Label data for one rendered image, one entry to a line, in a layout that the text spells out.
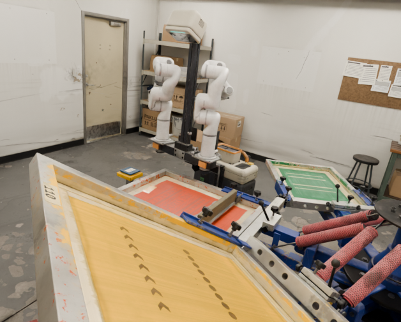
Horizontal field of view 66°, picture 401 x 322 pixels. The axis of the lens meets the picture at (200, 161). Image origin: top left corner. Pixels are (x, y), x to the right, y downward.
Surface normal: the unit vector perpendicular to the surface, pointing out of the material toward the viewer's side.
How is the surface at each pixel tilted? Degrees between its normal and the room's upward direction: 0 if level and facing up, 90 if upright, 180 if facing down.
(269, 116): 90
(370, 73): 88
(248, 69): 90
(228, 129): 90
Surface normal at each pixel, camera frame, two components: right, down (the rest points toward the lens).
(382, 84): -0.52, 0.21
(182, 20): -0.51, -0.23
